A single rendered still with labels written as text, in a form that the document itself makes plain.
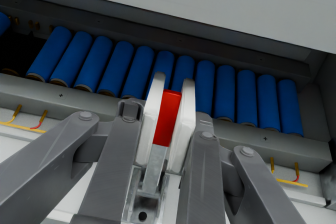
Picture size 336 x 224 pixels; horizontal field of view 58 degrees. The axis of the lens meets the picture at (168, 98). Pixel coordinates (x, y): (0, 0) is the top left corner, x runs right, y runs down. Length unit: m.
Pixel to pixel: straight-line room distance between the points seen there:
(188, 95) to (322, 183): 0.15
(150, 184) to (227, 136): 0.07
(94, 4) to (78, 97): 0.11
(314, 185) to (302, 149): 0.04
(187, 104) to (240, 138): 0.09
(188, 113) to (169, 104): 0.03
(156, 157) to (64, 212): 0.08
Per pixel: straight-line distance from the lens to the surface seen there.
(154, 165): 0.20
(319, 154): 0.27
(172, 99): 0.18
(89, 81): 0.26
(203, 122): 0.17
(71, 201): 0.23
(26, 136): 0.25
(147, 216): 0.23
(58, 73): 0.27
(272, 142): 0.26
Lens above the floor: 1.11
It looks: 32 degrees down
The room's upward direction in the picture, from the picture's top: 14 degrees clockwise
